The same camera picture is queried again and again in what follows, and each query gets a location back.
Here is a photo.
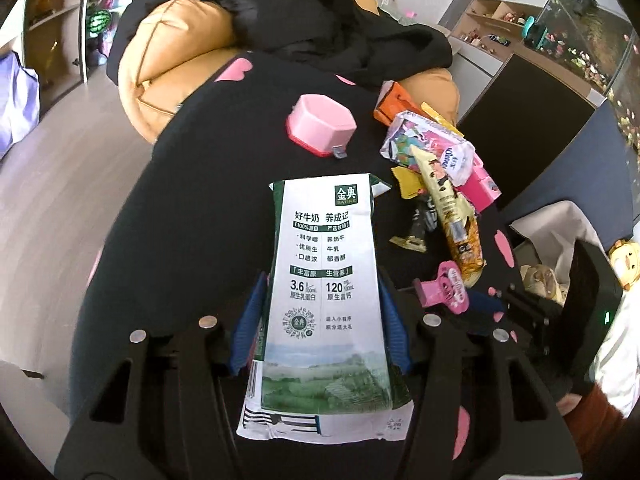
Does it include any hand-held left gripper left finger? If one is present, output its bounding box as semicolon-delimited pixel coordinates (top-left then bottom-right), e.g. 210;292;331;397
54;270;271;480

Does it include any person's right forearm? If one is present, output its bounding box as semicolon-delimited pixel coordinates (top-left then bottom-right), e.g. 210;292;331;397
562;385;628;466

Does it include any printed tissue packet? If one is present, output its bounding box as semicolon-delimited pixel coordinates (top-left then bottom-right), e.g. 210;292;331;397
380;110;476;186

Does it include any glass fish tank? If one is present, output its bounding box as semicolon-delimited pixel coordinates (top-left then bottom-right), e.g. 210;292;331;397
530;0;640;161

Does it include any crumpled beige wrapper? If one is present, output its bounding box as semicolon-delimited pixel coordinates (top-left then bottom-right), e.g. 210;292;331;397
520;264;568;306

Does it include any orange snack wrapper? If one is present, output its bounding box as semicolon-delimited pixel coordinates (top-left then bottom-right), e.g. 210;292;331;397
372;81;426;128

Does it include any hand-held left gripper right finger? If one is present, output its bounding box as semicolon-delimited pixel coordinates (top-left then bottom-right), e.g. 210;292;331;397
376;266;584;480

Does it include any black cabinet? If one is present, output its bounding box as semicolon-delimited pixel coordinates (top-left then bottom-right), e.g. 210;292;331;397
457;52;611;211

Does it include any black cloth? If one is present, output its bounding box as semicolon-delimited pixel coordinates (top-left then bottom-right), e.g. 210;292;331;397
107;0;453;88

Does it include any dark blue panel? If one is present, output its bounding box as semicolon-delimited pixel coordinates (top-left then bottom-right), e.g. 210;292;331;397
500;100;640;241

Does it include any pink octagonal box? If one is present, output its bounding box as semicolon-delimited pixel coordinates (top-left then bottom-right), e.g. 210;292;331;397
286;95;358;160

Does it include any watermelon ball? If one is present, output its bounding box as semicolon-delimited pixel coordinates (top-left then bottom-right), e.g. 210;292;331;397
86;7;112;41

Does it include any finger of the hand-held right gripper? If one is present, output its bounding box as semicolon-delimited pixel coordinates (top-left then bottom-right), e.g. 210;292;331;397
467;284;567;342

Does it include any orange sofa cushion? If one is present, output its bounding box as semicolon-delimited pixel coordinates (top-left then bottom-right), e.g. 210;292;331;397
117;0;461;146

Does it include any bin with white bag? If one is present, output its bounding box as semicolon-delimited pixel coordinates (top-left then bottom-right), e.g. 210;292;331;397
507;200;626;311

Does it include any cream cartoon snack wrapper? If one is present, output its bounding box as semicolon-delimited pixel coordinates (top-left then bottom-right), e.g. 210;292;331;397
410;145;487;288

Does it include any pink cardboard box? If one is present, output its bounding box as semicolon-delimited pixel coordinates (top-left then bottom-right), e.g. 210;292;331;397
455;152;502;213

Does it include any wooden glass-door cabinet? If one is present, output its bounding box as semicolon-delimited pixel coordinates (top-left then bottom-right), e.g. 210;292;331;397
22;0;96;111

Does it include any black snack wrapper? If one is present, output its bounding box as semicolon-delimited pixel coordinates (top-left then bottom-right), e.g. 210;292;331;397
390;195;441;253

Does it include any black blanket with pink shapes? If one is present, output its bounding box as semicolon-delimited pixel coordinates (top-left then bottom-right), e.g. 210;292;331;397
70;50;531;480

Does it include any yellow wafer wrapper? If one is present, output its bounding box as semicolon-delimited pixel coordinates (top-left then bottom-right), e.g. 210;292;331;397
391;165;431;200

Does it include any white green milk carton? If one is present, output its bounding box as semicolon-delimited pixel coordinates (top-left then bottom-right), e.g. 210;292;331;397
236;172;415;443

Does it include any yellow cartoon toy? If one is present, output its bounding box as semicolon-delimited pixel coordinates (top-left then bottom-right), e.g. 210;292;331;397
607;240;640;291

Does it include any purple bag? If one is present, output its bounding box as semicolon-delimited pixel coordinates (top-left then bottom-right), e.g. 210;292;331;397
0;50;41;158

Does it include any white cloth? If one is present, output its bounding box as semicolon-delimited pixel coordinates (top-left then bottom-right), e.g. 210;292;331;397
590;280;640;401

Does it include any pink cartoon wrapper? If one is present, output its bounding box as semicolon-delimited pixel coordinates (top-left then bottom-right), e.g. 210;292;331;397
412;261;471;316

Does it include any white shelf with toys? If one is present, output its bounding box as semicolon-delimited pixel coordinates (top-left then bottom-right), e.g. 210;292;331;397
440;0;606;106

